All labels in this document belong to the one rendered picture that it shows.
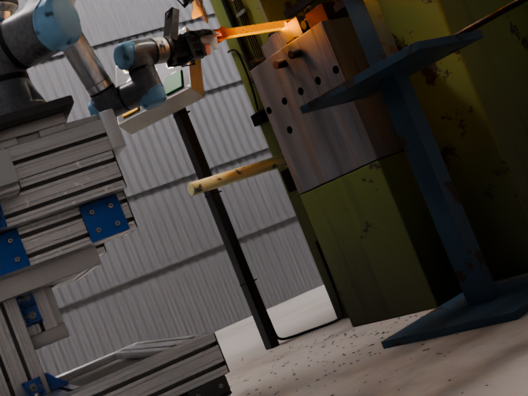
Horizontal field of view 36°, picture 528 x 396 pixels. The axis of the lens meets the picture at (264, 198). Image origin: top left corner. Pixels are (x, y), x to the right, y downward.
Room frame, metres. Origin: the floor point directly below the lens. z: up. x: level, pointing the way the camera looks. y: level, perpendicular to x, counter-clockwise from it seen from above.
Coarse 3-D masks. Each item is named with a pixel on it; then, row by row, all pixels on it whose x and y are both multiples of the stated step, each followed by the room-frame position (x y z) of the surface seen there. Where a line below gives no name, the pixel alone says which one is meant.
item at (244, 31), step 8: (256, 24) 2.55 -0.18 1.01; (264, 24) 2.57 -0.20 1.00; (272, 24) 2.59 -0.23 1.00; (280, 24) 2.61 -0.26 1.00; (224, 32) 2.45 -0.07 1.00; (232, 32) 2.48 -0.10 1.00; (240, 32) 2.50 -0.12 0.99; (248, 32) 2.52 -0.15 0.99; (256, 32) 2.56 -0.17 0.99; (264, 32) 2.59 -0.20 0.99
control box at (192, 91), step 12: (120, 72) 3.05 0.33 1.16; (168, 72) 2.91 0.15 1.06; (192, 72) 2.86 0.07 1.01; (120, 84) 3.03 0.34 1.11; (192, 84) 2.83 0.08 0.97; (168, 96) 2.86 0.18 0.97; (180, 96) 2.85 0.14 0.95; (192, 96) 2.86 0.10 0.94; (156, 108) 2.90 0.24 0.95; (168, 108) 2.91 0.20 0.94; (180, 108) 2.92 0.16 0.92; (120, 120) 2.96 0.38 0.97; (132, 120) 2.94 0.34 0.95; (144, 120) 2.95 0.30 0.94; (156, 120) 2.96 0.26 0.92; (132, 132) 3.01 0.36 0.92
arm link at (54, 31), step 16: (32, 0) 1.78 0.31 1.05; (48, 0) 1.73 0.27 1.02; (64, 0) 1.78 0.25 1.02; (16, 16) 1.75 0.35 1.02; (32, 16) 1.72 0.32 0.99; (48, 16) 1.72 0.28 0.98; (64, 16) 1.76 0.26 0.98; (16, 32) 1.74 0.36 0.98; (32, 32) 1.73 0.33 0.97; (48, 32) 1.73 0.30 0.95; (64, 32) 1.75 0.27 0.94; (80, 32) 1.80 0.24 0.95; (16, 48) 1.75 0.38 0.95; (32, 48) 1.75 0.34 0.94; (48, 48) 1.75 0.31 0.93; (64, 48) 1.78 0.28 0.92; (32, 64) 1.80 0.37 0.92
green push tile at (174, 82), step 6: (174, 72) 2.88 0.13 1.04; (180, 72) 2.86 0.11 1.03; (168, 78) 2.88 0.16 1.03; (174, 78) 2.87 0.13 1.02; (180, 78) 2.85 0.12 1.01; (168, 84) 2.87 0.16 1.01; (174, 84) 2.85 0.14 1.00; (180, 84) 2.84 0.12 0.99; (168, 90) 2.86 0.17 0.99; (174, 90) 2.85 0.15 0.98
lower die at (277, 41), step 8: (296, 16) 2.57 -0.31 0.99; (288, 24) 2.61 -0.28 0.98; (296, 24) 2.58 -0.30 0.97; (280, 32) 2.64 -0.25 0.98; (288, 32) 2.62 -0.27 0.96; (296, 32) 2.59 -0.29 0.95; (304, 32) 2.58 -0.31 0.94; (272, 40) 2.68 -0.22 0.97; (280, 40) 2.65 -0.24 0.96; (288, 40) 2.63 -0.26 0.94; (264, 48) 2.72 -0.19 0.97; (272, 48) 2.69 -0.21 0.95; (280, 48) 2.66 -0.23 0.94
